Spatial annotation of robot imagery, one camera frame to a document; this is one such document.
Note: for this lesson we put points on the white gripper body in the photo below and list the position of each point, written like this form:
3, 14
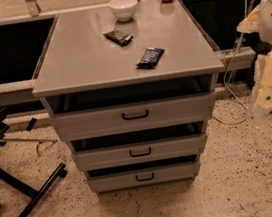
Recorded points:
261, 103

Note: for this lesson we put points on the grey drawer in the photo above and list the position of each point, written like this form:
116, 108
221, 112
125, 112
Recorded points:
133, 153
134, 116
145, 177

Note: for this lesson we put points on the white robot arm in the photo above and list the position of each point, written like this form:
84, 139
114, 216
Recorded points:
260, 20

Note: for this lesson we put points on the grey top drawer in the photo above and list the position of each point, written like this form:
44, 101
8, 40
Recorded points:
134, 116

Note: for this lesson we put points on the grey drawer cabinet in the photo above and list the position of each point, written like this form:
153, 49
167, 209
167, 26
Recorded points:
83, 70

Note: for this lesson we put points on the grey bottom drawer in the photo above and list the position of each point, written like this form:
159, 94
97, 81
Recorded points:
145, 177

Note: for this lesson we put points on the blue snack bag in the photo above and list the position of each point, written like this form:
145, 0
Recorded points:
150, 58

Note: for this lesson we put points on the brown snack bar wrapper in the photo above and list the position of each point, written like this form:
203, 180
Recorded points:
118, 37

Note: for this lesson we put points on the white bowl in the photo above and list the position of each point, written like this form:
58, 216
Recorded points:
123, 10

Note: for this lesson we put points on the yellow stick on floor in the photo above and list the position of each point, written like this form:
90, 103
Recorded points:
37, 141

